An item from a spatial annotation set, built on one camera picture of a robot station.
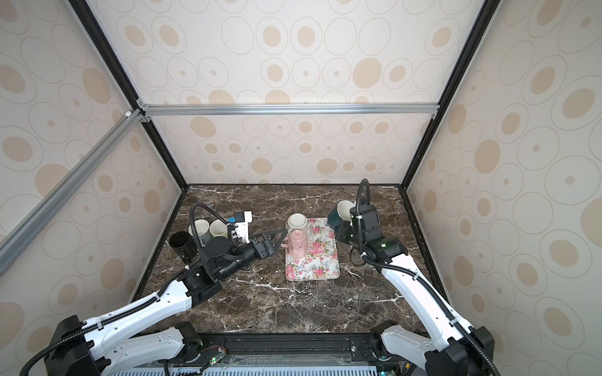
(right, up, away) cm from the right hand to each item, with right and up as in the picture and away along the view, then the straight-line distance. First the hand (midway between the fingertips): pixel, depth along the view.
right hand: (343, 225), depth 79 cm
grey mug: (-54, -3, +14) cm, 55 cm away
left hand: (-18, -2, -13) cm, 22 cm away
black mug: (-61, -9, +13) cm, 63 cm away
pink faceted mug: (-16, -7, +9) cm, 19 cm away
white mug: (-16, 0, +19) cm, 25 cm away
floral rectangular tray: (-6, -15, +15) cm, 23 cm away
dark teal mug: (-1, +4, -3) cm, 5 cm away
